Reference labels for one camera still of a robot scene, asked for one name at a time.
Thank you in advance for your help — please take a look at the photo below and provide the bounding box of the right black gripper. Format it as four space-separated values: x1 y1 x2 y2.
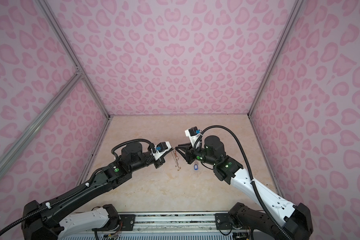
174 142 218 166

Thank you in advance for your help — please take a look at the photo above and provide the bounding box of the perforated metal ring disc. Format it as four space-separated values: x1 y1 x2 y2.
172 150 181 171

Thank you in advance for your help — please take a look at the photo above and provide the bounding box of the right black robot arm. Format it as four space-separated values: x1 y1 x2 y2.
176 136 313 240

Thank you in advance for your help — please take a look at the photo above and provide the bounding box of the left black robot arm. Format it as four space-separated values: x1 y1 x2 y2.
0 139 173 240

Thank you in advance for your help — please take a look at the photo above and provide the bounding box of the left diagonal aluminium strut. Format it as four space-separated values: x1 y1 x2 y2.
0 71 82 180

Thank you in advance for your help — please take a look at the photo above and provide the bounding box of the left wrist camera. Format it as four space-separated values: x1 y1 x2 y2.
153 142 173 161

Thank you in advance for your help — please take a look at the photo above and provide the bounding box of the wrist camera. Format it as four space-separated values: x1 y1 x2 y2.
153 142 173 161
185 127 202 147

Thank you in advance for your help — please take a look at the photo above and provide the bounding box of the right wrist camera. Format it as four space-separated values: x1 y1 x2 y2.
185 127 202 147

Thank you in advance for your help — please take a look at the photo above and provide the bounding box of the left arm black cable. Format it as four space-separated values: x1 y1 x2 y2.
110 138 156 160

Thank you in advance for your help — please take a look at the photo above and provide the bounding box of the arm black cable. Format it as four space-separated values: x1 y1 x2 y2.
110 138 156 160
197 125 289 240

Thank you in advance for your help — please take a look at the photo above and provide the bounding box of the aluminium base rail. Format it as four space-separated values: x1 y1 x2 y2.
63 212 252 240

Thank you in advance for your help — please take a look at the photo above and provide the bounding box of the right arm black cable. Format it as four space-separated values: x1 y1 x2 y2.
197 125 289 240

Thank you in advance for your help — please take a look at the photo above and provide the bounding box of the left corner aluminium post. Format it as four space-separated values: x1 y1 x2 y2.
34 0 111 120

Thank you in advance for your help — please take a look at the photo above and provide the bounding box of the corner aluminium post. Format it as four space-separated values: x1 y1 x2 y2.
248 0 306 119
34 0 111 120

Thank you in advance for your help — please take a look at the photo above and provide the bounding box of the right corner aluminium post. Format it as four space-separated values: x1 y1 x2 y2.
248 0 306 119

